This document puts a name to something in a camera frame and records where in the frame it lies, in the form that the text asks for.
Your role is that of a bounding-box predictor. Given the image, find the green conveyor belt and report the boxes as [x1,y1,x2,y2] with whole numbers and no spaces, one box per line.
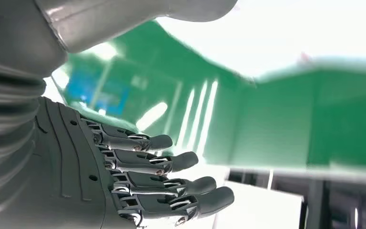
[56,20,366,168]

